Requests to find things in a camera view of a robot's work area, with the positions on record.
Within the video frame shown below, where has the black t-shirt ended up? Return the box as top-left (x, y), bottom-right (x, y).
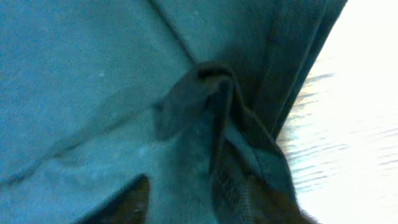
top-left (1, 0), bottom-right (346, 223)

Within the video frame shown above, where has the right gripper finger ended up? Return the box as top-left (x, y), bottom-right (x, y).
top-left (75, 175), bottom-right (150, 224)

